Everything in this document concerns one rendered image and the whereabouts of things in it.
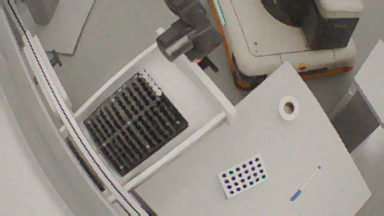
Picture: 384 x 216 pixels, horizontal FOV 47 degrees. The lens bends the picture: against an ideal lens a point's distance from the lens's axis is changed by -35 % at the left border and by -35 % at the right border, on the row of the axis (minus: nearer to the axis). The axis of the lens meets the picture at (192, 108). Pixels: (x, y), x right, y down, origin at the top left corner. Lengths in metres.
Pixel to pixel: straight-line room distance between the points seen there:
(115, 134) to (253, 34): 0.90
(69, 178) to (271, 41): 1.91
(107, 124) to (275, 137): 0.45
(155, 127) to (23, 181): 1.13
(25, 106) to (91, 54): 2.15
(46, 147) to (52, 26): 2.27
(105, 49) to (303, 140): 1.18
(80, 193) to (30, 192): 0.07
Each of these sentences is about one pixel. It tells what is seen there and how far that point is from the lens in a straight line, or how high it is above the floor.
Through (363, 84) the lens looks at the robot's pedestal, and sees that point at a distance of 1.82.
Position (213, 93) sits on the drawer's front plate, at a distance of 1.53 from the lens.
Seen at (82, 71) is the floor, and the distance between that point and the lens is 2.58.
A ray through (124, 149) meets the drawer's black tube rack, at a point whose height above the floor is 0.90.
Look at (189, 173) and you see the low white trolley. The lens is 1.66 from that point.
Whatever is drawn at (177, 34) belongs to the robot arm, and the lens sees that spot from 1.39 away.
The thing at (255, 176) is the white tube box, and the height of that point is 0.76.
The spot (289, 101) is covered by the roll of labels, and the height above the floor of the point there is 0.80.
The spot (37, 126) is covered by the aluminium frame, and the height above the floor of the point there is 1.98.
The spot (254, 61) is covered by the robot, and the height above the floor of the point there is 0.28.
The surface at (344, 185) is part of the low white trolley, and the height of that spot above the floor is 0.76.
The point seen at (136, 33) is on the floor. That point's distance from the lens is 2.60.
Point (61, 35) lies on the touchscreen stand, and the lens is 2.66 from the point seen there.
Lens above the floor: 2.40
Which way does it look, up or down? 75 degrees down
